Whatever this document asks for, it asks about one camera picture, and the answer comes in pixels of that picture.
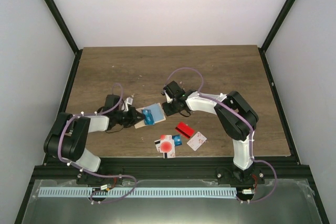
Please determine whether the white card pink pattern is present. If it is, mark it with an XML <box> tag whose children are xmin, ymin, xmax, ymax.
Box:
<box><xmin>187</xmin><ymin>132</ymin><xmax>207</xmax><ymax>151</ymax></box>

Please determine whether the black aluminium front rail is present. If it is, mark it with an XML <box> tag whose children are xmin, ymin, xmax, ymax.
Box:
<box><xmin>32</xmin><ymin>156</ymin><xmax>312</xmax><ymax>180</ymax></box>

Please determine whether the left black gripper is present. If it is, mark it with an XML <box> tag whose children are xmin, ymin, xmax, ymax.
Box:
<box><xmin>114</xmin><ymin>106</ymin><xmax>146</xmax><ymax>128</ymax></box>

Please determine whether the light blue slotted cable duct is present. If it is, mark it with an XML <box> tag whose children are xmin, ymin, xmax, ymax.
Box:
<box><xmin>38</xmin><ymin>187</ymin><xmax>237</xmax><ymax>199</ymax></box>

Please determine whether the beige leather card holder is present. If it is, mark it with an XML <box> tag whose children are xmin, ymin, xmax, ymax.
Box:
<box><xmin>136</xmin><ymin>103</ymin><xmax>166</xmax><ymax>124</ymax></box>

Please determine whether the blue white card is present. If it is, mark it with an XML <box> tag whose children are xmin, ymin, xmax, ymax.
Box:
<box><xmin>172</xmin><ymin>135</ymin><xmax>182</xmax><ymax>146</ymax></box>

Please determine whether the right black frame post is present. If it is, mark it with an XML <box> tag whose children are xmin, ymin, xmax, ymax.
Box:
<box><xmin>259</xmin><ymin>0</ymin><xmax>312</xmax><ymax>51</ymax></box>

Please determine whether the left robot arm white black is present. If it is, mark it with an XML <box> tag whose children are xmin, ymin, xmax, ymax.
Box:
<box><xmin>44</xmin><ymin>94</ymin><xmax>144</xmax><ymax>184</ymax></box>

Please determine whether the black frame post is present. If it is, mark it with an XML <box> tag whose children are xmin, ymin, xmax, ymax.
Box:
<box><xmin>44</xmin><ymin>0</ymin><xmax>79</xmax><ymax>54</ymax></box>
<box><xmin>259</xmin><ymin>0</ymin><xmax>312</xmax><ymax>51</ymax></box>

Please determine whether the blue VIP card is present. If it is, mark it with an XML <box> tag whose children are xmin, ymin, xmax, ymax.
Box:
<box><xmin>142</xmin><ymin>109</ymin><xmax>155</xmax><ymax>125</ymax></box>

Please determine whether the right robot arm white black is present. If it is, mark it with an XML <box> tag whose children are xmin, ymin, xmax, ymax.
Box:
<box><xmin>162</xmin><ymin>81</ymin><xmax>259</xmax><ymax>184</ymax></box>

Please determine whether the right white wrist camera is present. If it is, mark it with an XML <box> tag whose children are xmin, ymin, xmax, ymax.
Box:
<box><xmin>161</xmin><ymin>90</ymin><xmax>173</xmax><ymax>103</ymax></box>

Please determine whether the white card red circle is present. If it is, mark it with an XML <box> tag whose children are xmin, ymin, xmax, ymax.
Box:
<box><xmin>160</xmin><ymin>135</ymin><xmax>176</xmax><ymax>158</ymax></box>

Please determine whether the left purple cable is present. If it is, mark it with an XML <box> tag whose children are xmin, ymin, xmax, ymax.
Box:
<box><xmin>57</xmin><ymin>83</ymin><xmax>138</xmax><ymax>205</ymax></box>

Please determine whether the left black frame post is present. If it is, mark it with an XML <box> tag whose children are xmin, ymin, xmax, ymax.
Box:
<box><xmin>44</xmin><ymin>0</ymin><xmax>79</xmax><ymax>54</ymax></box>

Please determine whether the red card black stripe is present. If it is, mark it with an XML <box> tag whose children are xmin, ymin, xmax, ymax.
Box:
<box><xmin>175</xmin><ymin>122</ymin><xmax>195</xmax><ymax>139</ymax></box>

